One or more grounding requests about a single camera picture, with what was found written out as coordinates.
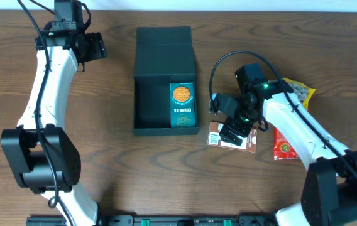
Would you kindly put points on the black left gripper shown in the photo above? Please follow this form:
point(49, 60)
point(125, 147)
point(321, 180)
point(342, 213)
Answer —
point(98, 49)

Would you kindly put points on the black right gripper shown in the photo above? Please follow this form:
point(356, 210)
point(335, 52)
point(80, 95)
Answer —
point(231, 125)

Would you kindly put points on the teal Chunkies cookie box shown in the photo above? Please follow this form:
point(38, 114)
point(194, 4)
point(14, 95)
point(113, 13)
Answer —
point(182, 107)

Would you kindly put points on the dark green gift box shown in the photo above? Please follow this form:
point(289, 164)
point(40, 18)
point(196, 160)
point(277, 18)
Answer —
point(164, 56)

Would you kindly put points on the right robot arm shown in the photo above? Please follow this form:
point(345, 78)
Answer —
point(329, 195)

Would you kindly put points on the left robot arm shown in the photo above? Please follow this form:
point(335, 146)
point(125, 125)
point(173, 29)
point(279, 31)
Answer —
point(40, 154)

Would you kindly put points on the red snack pouch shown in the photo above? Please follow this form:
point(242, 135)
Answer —
point(282, 149)

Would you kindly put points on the yellow Hacks candy bag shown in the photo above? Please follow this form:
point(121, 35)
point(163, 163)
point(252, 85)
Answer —
point(303, 92)

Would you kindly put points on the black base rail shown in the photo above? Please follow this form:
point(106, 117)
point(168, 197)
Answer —
point(129, 220)

